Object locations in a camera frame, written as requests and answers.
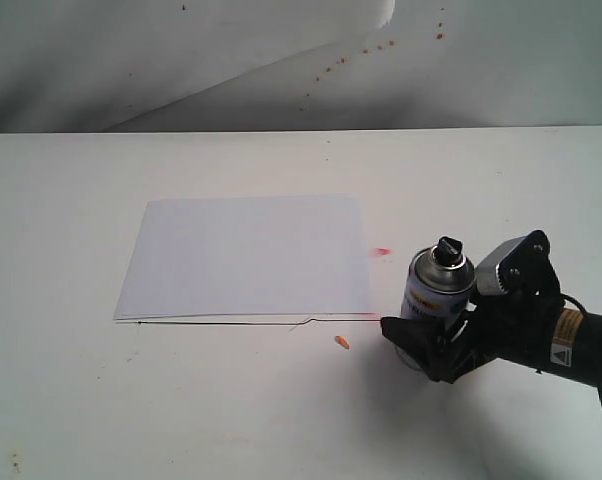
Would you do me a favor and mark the white paper sheet stack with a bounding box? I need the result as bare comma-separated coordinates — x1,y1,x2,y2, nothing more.
114,194,373,321

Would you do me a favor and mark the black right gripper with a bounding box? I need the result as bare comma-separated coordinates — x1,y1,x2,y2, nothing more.
380,289,564,384

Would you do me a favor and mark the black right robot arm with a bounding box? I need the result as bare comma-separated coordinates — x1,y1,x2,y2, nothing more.
380,290,602,387

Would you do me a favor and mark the spray paint can with dots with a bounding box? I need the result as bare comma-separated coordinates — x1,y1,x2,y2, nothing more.
400,236,476,346

